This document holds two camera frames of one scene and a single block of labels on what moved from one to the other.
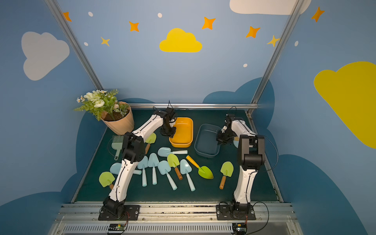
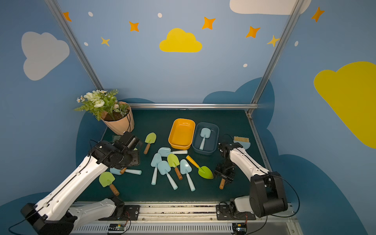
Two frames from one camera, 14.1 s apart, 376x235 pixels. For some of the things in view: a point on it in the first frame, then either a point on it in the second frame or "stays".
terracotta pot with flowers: x=116 y=116 stays
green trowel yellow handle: x=203 y=171 stays
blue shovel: x=185 y=168 stays
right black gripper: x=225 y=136 -> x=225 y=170
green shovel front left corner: x=106 y=178 stays
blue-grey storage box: x=205 y=143 stays
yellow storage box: x=183 y=136 stays
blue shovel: x=143 y=164 -> x=205 y=133
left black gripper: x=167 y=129 -> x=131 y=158
